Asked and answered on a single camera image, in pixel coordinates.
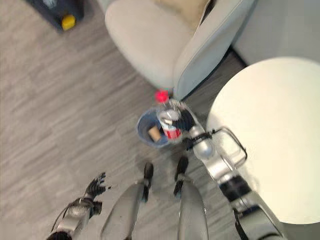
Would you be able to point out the small blue trash bin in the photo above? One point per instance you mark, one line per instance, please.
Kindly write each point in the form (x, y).
(149, 128)

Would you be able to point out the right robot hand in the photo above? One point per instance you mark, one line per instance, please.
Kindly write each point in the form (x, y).
(184, 117)

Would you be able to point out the brown cardboard tube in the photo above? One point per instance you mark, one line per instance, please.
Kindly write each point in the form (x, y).
(155, 133)

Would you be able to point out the round white tea table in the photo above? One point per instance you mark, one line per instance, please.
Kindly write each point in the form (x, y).
(268, 137)

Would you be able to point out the silver robot leg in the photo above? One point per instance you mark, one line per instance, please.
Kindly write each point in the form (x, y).
(130, 207)
(188, 200)

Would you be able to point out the beige upholstered armchair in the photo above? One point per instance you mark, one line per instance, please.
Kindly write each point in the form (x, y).
(172, 42)

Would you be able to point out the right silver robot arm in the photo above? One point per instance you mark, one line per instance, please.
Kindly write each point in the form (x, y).
(225, 180)

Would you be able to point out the left silver robot leg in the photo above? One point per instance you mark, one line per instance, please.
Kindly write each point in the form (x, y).
(130, 207)

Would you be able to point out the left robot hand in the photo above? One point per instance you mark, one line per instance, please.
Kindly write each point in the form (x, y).
(95, 186)

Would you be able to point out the clear plastic cola bottle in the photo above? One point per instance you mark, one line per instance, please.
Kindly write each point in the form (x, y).
(168, 119)

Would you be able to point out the right silver robot leg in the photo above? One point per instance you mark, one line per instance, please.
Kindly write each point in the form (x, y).
(188, 200)

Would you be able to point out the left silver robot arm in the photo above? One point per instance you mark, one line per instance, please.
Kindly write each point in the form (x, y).
(72, 217)

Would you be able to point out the beige cushion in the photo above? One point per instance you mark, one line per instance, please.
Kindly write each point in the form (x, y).
(182, 11)

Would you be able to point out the dark box with yellow part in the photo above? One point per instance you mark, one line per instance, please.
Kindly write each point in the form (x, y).
(58, 12)

